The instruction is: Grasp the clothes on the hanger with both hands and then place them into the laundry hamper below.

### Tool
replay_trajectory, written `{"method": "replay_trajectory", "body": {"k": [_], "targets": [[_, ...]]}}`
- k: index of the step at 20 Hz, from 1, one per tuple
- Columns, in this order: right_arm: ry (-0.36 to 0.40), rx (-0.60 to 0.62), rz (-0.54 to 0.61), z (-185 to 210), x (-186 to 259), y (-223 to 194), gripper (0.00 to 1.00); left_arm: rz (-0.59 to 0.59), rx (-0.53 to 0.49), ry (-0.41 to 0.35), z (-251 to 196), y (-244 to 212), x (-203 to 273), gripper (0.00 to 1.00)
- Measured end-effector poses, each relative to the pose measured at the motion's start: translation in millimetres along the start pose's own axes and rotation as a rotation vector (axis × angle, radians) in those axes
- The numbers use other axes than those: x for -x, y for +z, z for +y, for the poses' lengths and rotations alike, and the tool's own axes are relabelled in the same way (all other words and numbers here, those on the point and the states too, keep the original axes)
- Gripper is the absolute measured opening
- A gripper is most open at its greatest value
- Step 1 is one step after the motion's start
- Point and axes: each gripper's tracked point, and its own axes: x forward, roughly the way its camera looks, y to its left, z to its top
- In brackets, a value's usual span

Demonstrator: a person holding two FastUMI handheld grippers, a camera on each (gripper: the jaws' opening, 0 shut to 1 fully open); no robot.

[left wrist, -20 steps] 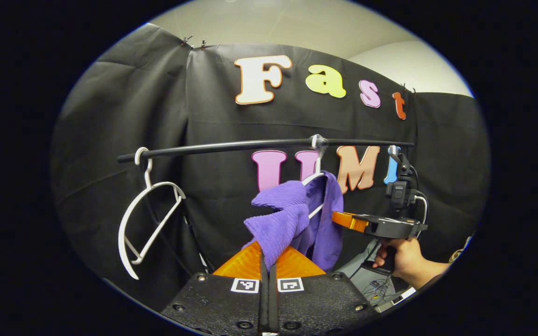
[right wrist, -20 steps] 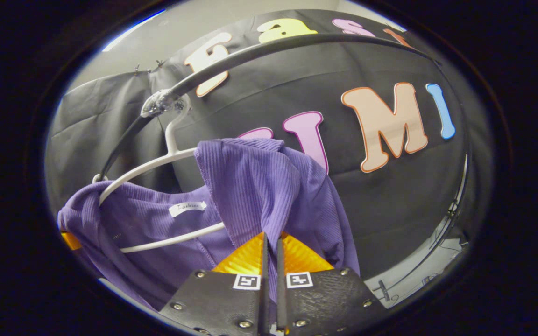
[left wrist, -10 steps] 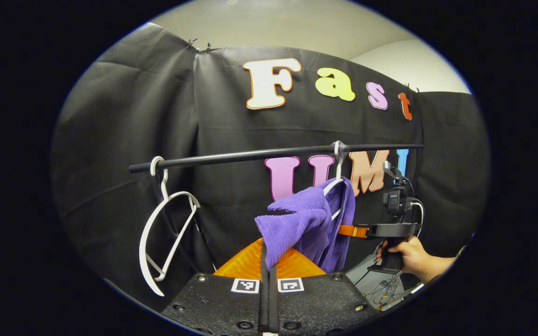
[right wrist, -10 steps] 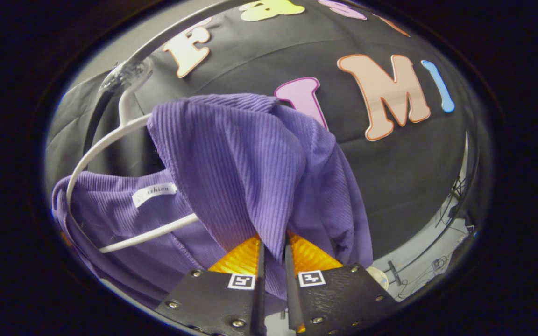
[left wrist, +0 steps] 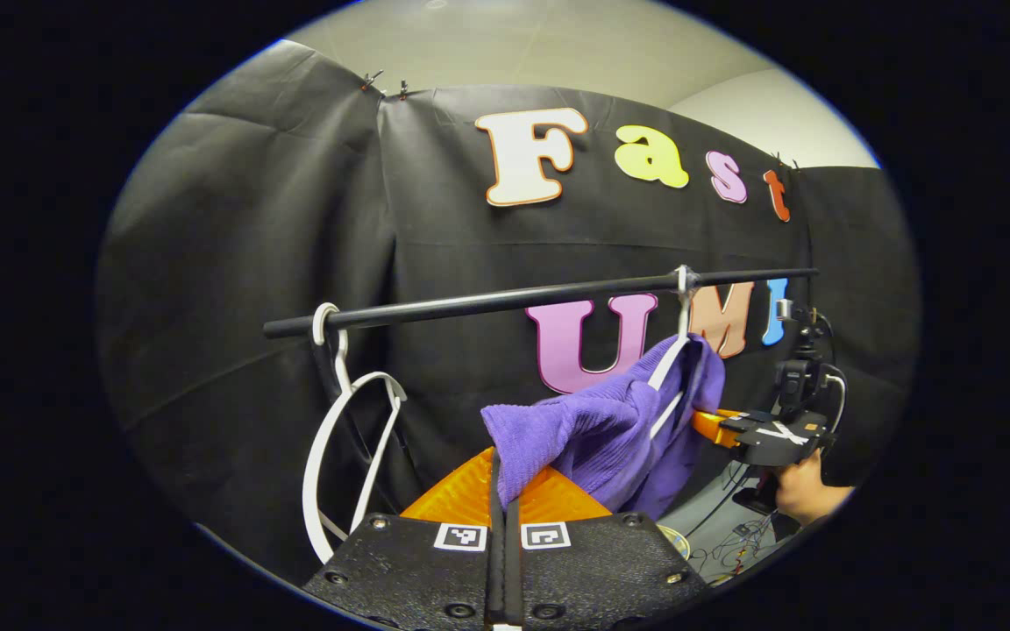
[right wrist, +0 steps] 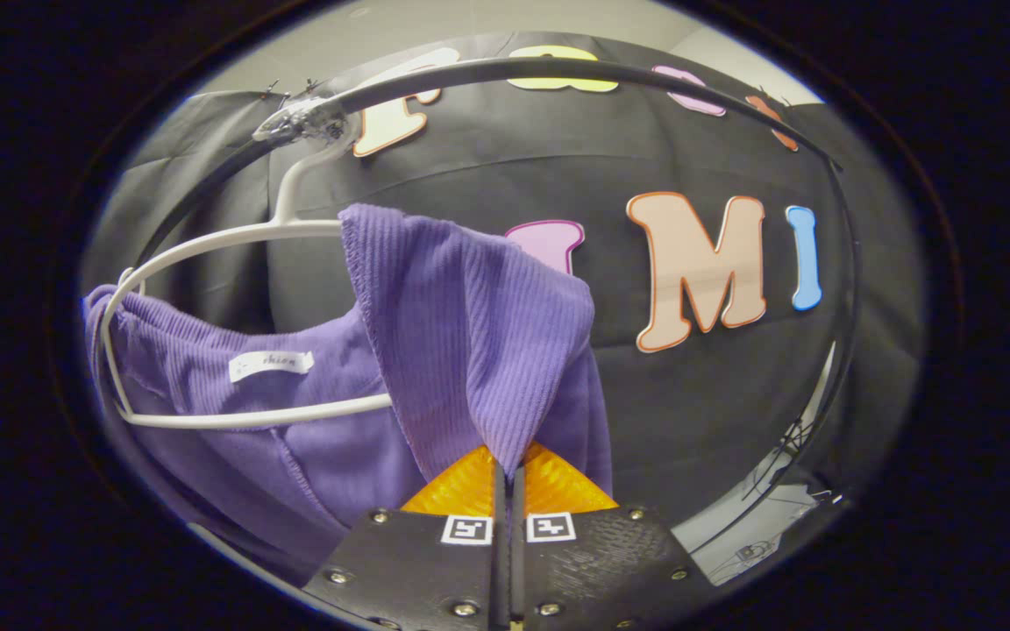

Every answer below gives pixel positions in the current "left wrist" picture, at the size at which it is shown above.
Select purple shirt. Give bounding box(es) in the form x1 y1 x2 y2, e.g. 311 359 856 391
480 333 727 522

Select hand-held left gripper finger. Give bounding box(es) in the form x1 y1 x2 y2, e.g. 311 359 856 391
302 445 507 631
506 464 713 631

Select white plastic clothes hanger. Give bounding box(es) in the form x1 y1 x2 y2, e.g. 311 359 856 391
302 302 408 564
645 265 701 439

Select black backdrop cloth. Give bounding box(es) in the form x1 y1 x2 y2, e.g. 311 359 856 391
95 39 922 588

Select black floor cables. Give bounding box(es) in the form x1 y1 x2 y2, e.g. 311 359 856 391
689 464 800 579

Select black clothes rack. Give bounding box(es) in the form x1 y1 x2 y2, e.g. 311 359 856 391
262 266 822 341

